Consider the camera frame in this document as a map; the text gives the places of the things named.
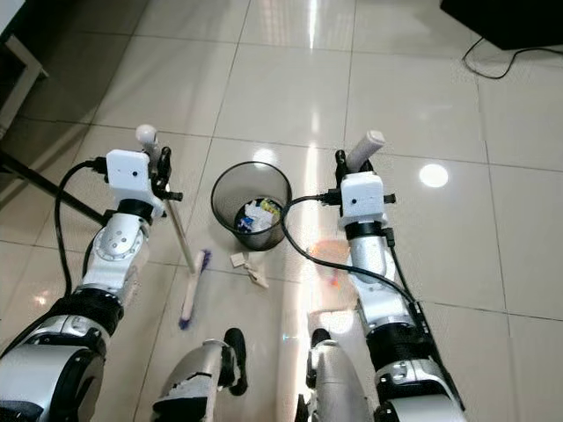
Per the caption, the silver right robot leg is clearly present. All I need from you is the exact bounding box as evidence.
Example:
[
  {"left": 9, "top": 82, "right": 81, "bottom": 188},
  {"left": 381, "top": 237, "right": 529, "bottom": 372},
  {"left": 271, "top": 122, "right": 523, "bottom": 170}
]
[{"left": 302, "top": 328, "right": 384, "bottom": 422}]

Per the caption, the broom with purple bristles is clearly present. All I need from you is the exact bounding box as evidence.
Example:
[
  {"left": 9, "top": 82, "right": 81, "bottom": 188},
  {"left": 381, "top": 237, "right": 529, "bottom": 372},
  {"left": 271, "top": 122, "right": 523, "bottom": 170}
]
[{"left": 135, "top": 123, "right": 214, "bottom": 331}]

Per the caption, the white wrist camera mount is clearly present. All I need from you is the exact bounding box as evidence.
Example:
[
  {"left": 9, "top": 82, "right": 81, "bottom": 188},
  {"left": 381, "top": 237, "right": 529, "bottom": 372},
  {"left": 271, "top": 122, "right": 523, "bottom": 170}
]
[
  {"left": 339, "top": 171, "right": 390, "bottom": 226},
  {"left": 106, "top": 149, "right": 165, "bottom": 217}
]

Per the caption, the crumpled beige paper scrap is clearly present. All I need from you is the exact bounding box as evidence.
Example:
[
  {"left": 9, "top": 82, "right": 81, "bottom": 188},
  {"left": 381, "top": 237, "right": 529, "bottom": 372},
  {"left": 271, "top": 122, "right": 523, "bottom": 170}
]
[{"left": 246, "top": 262, "right": 270, "bottom": 290}]

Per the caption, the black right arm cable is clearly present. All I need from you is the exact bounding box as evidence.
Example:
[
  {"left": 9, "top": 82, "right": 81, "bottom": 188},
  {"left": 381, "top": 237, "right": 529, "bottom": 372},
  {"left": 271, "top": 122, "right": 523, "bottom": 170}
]
[{"left": 281, "top": 194, "right": 463, "bottom": 388}]

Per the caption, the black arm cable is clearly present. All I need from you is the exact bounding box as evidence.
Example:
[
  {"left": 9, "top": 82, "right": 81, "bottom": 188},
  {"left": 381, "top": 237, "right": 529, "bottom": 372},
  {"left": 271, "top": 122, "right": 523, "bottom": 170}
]
[
  {"left": 53, "top": 159, "right": 112, "bottom": 300},
  {"left": 281, "top": 194, "right": 463, "bottom": 388}
]

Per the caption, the grey translucent trash bin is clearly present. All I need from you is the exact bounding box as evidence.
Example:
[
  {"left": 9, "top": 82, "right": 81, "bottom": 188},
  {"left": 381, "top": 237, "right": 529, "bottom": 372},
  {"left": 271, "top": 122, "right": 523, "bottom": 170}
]
[{"left": 211, "top": 161, "right": 294, "bottom": 252}]

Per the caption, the beige dustpan with grey handle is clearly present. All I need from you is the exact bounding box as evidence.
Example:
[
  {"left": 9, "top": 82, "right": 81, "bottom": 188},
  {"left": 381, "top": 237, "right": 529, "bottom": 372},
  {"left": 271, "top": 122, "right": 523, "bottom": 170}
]
[{"left": 306, "top": 130, "right": 386, "bottom": 333}]

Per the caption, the blue white wrapper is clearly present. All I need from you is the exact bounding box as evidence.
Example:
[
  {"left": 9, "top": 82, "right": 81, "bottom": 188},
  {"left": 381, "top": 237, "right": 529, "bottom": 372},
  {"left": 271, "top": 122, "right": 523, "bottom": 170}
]
[{"left": 236, "top": 206, "right": 271, "bottom": 234}]

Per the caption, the black metal table frame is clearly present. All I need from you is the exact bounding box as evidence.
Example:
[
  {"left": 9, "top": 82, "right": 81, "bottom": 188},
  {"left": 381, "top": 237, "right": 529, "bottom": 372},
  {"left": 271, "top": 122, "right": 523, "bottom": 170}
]
[{"left": 0, "top": 148, "right": 108, "bottom": 227}]

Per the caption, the black furniture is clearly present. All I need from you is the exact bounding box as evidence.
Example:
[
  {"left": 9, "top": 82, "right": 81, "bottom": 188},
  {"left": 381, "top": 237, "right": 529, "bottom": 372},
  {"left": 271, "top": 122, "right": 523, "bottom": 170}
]
[{"left": 440, "top": 0, "right": 563, "bottom": 52}]

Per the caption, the black floor cable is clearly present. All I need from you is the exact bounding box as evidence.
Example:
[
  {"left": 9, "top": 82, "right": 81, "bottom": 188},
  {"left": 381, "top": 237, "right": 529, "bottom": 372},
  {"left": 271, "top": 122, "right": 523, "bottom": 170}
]
[{"left": 462, "top": 35, "right": 563, "bottom": 81}]

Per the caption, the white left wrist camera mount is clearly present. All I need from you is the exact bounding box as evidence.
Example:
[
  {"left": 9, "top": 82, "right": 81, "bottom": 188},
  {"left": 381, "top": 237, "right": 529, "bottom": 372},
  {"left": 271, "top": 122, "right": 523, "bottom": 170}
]
[{"left": 106, "top": 149, "right": 165, "bottom": 217}]

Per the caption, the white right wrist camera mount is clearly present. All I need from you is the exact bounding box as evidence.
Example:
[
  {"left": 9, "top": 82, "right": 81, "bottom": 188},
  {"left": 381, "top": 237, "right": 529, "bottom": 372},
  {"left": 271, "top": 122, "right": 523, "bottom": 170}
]
[{"left": 339, "top": 171, "right": 390, "bottom": 226}]

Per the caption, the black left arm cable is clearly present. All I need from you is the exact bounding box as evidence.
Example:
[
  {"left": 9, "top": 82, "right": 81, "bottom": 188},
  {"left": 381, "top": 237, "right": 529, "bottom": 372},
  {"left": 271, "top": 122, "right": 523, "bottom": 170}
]
[{"left": 53, "top": 159, "right": 112, "bottom": 300}]

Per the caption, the silver robot leg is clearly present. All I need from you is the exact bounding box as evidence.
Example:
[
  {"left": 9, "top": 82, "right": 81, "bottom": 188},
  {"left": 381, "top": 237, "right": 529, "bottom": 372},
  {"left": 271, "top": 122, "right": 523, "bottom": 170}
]
[
  {"left": 302, "top": 328, "right": 384, "bottom": 422},
  {"left": 151, "top": 327, "right": 249, "bottom": 422}
]

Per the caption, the white metal frame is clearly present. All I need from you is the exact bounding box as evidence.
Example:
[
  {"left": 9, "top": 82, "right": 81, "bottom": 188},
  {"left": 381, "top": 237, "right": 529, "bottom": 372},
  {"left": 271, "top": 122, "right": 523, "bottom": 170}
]
[{"left": 0, "top": 35, "right": 50, "bottom": 135}]

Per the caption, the silver left robot leg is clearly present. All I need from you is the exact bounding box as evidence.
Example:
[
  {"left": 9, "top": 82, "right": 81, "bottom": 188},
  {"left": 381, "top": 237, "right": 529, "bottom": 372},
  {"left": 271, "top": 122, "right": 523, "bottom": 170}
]
[{"left": 151, "top": 327, "right": 249, "bottom": 422}]

